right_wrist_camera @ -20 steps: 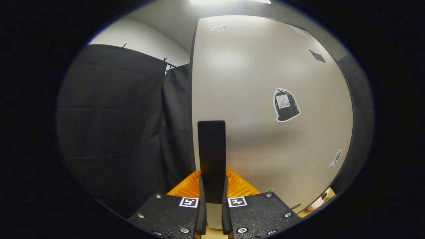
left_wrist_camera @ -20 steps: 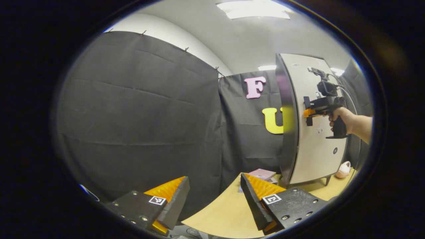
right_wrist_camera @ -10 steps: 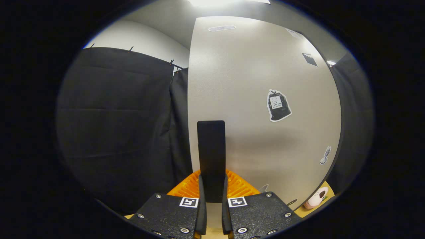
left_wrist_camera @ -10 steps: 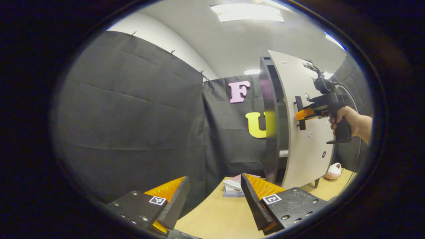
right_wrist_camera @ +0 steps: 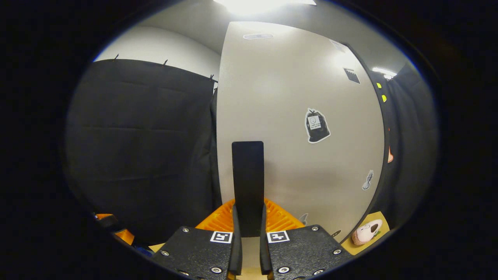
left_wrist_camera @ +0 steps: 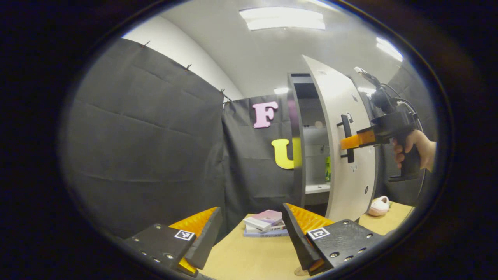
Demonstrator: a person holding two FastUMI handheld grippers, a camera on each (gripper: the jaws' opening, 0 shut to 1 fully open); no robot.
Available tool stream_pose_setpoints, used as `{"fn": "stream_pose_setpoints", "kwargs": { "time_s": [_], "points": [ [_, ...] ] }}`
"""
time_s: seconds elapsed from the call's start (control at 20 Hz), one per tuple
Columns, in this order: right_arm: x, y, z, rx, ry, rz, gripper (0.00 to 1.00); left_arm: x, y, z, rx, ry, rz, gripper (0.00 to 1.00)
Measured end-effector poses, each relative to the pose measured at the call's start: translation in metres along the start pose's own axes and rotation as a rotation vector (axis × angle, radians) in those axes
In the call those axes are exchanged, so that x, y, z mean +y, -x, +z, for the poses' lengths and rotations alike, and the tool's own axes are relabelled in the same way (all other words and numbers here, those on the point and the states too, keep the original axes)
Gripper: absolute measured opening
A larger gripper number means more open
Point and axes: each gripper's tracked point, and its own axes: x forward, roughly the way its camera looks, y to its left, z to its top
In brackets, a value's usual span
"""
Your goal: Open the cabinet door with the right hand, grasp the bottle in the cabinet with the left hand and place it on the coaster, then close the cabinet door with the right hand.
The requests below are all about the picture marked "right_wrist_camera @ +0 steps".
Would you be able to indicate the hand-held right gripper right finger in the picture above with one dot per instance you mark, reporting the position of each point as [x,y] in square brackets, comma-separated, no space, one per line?
[307,252]

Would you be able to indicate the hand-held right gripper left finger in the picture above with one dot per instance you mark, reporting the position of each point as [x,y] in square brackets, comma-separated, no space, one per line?
[194,252]

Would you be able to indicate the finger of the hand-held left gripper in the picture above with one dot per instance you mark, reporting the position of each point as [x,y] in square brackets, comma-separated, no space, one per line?
[111,224]

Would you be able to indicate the light grey cabinet door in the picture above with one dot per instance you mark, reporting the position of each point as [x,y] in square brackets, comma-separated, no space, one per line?
[272,97]

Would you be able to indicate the pink plush toy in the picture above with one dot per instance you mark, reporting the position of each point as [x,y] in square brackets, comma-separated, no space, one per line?
[365,233]

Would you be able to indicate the black backdrop cloth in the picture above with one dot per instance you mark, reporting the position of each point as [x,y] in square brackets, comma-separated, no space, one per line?
[136,136]

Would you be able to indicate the large ceiling light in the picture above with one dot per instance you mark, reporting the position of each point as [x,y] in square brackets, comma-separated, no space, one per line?
[264,6]

